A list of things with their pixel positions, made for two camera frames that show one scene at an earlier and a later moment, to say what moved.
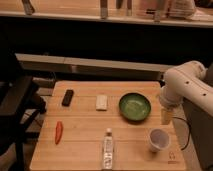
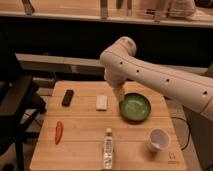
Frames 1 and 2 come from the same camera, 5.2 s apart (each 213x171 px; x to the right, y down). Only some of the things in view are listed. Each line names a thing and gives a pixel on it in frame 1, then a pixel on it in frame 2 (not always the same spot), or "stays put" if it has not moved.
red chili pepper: x=58 y=131 stays put
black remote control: x=67 y=98 stays put
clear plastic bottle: x=108 y=150 stays put
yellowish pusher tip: x=165 y=116 -> x=119 y=92
